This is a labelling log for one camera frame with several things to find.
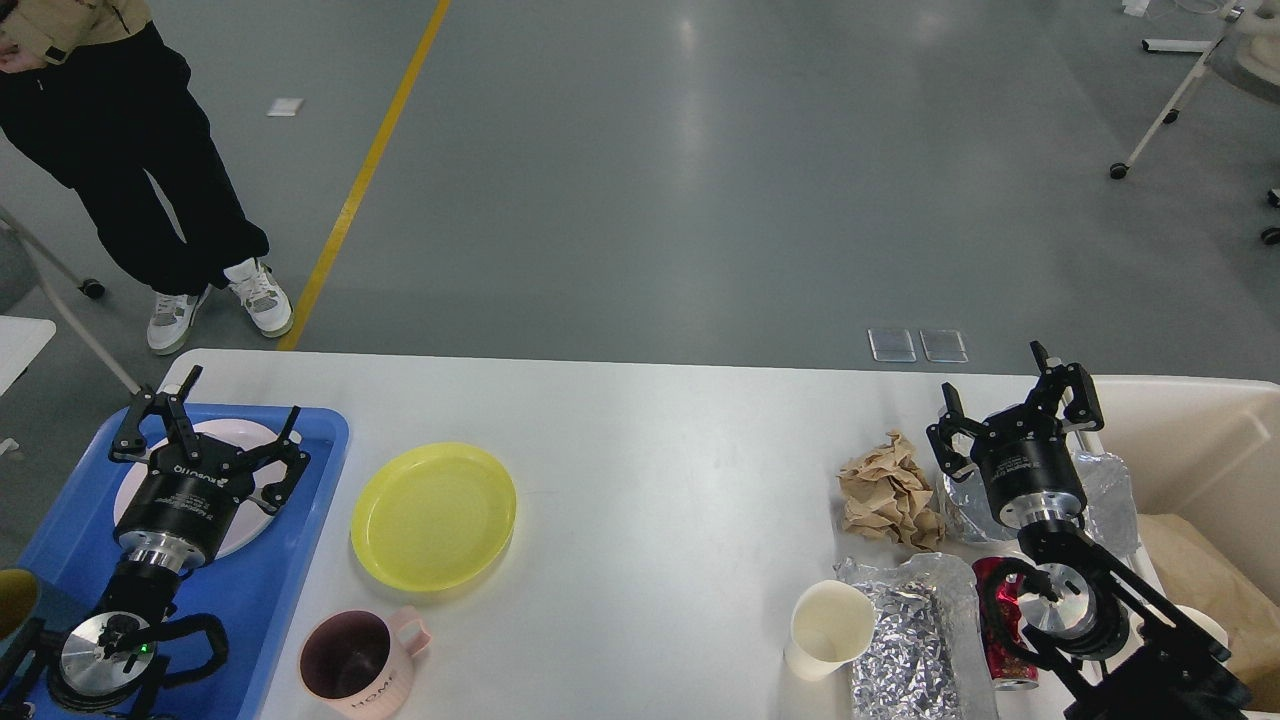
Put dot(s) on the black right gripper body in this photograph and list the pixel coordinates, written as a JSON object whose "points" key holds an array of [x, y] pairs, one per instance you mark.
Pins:
{"points": [[1027, 470]]}

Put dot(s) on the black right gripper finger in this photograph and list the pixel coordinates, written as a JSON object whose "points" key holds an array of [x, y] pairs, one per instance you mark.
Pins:
{"points": [[956, 465], [1063, 399]]}

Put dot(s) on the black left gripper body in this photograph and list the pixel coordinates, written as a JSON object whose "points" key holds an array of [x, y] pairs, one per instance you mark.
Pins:
{"points": [[180, 518]]}

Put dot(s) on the yellow plastic plate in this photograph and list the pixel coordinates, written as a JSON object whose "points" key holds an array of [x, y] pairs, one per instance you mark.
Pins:
{"points": [[434, 517]]}

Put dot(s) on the pink HOME mug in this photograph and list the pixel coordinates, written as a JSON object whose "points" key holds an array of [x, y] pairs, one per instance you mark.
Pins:
{"points": [[363, 665]]}

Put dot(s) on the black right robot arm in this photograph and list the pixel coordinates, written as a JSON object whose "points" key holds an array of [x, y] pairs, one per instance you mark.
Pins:
{"points": [[1067, 604]]}

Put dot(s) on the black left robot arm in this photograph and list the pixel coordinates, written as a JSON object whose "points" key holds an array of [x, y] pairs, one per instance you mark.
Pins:
{"points": [[131, 645]]}

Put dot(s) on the pink plate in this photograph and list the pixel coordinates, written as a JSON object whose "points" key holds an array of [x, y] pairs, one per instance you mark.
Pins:
{"points": [[245, 440]]}

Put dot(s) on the crumpled foil under gripper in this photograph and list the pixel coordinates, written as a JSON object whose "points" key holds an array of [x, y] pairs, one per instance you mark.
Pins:
{"points": [[1110, 517]]}

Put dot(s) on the crumpled brown paper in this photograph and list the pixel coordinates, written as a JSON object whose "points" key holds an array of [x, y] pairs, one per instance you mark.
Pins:
{"points": [[886, 496]]}

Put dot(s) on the blue plastic tray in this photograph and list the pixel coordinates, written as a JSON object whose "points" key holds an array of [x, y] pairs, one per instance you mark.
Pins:
{"points": [[253, 590]]}

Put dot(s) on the right floor plate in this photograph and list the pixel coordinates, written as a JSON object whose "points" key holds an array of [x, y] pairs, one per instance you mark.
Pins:
{"points": [[944, 347]]}

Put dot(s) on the floor plate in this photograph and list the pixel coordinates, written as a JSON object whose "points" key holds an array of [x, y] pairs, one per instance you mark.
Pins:
{"points": [[891, 345], [944, 347]]}

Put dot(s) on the beige plastic bin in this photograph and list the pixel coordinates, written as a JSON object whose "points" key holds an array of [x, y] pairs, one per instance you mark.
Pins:
{"points": [[1208, 451]]}

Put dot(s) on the left floor plate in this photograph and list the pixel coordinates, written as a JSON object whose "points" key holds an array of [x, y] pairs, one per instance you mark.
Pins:
{"points": [[891, 345]]}

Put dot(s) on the white side table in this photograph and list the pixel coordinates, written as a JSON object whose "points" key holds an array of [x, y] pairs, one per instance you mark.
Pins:
{"points": [[22, 339]]}

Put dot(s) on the teal cup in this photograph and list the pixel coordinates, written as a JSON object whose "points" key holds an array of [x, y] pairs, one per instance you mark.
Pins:
{"points": [[20, 592]]}

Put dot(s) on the brown paper in bin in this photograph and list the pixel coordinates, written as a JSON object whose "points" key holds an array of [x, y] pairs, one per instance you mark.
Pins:
{"points": [[1193, 573]]}

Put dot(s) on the crumpled foil front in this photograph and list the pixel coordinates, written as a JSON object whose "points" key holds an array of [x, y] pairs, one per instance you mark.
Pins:
{"points": [[926, 657]]}

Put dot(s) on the crushed red can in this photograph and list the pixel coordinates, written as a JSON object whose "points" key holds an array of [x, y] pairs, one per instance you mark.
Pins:
{"points": [[1001, 616]]}

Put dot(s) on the white paper cup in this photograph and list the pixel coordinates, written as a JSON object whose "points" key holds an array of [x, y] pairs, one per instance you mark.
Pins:
{"points": [[832, 624]]}

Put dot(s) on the person in black trousers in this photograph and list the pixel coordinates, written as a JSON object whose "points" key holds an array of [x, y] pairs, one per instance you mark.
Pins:
{"points": [[93, 95]]}

